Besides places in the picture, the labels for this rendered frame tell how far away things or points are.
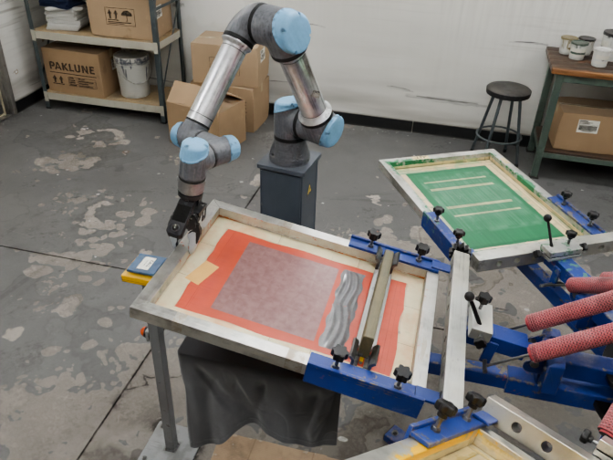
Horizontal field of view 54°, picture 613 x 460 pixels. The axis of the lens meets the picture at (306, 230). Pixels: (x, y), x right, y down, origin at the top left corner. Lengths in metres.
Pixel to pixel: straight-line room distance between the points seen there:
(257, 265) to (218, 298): 0.20
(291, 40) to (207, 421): 1.17
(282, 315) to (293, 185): 0.63
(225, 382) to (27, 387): 1.54
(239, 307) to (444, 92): 4.02
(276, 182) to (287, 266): 0.44
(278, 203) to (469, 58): 3.38
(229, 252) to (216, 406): 0.47
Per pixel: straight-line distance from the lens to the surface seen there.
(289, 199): 2.21
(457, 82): 5.42
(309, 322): 1.70
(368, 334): 1.57
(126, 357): 3.18
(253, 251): 1.91
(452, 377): 1.58
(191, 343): 1.81
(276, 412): 1.84
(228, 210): 2.01
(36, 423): 3.02
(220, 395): 1.87
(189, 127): 1.80
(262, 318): 1.68
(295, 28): 1.76
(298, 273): 1.86
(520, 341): 1.78
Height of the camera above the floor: 2.19
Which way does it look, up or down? 33 degrees down
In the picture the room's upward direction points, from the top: 2 degrees clockwise
